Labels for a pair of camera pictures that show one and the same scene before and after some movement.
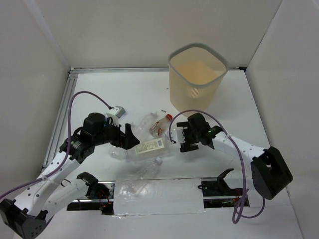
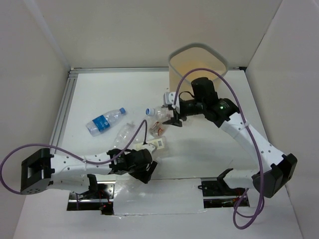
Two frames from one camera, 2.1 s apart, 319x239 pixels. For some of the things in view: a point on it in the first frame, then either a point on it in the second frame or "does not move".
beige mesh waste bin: x=196 y=71 does not move
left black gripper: x=123 y=140 → x=148 y=170
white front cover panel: x=183 y=196 does not move
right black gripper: x=187 y=146 → x=176 y=122
